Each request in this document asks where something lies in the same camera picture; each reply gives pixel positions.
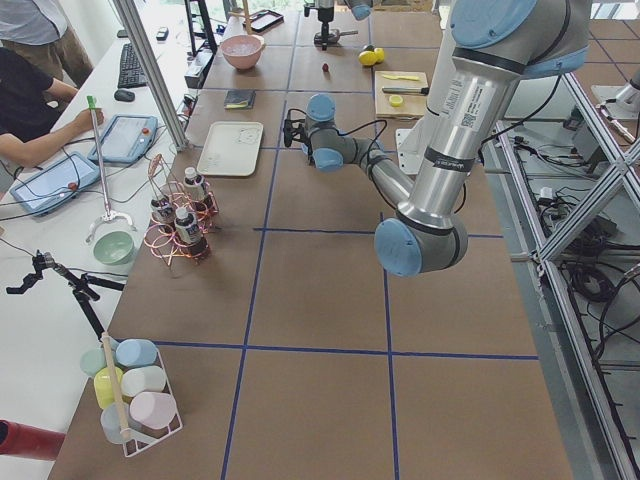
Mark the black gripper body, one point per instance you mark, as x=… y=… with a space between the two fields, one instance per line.
x=325 y=15

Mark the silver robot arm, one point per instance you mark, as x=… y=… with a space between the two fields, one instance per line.
x=487 y=49
x=359 y=9

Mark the steel ice scoop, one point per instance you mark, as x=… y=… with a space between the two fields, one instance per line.
x=335 y=36

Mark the yellow lemon upper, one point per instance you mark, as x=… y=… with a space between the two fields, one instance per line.
x=368 y=58

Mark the yellow lemon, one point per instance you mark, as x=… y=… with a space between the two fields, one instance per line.
x=368 y=58
x=379 y=54

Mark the yellow lemon lower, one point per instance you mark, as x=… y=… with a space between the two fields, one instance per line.
x=379 y=54

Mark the wooden stand with base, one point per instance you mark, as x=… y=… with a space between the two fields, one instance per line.
x=244 y=13

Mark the pink bowl of ice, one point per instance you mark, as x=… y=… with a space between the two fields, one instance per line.
x=242 y=51

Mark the yellow plastic knife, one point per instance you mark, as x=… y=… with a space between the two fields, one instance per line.
x=401 y=77

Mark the wooden cutting board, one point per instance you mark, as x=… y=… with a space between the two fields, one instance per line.
x=413 y=106

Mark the lemon half slice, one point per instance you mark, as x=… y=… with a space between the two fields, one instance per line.
x=396 y=100

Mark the grey folded cloth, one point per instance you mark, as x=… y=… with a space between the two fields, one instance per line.
x=239 y=99

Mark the cream bear tray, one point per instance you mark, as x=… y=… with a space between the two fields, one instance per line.
x=231 y=149

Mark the black keyboard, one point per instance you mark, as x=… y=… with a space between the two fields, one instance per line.
x=131 y=73

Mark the tea bottle two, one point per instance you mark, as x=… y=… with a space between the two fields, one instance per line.
x=194 y=185

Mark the black computer mouse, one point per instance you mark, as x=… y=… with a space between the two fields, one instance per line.
x=124 y=95

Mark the blue teach pendant far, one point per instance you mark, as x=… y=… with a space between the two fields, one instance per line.
x=126 y=138

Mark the blue teach pendant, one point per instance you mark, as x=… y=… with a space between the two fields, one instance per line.
x=126 y=138
x=59 y=182

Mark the tea bottle three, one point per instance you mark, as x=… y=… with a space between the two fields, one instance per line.
x=189 y=231

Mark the tea bottle one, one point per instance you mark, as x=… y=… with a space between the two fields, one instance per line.
x=163 y=212

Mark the long reacher grabber stick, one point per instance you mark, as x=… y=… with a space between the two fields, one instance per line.
x=109 y=214

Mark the seated person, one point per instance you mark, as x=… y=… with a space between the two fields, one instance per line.
x=28 y=136

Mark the green bowl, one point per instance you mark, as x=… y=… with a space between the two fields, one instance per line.
x=114 y=248

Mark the blue teach pendant near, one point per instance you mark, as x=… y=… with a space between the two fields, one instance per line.
x=59 y=182

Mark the white cup rack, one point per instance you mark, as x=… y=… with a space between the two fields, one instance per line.
x=133 y=391

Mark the red bottle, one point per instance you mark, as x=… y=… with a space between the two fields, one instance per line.
x=26 y=441

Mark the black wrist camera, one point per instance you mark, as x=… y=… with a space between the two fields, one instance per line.
x=308 y=7
x=294 y=129

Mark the aluminium frame post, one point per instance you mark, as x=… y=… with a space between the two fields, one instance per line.
x=133 y=24

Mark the copper wire bottle rack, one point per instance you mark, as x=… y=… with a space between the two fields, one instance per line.
x=168 y=247

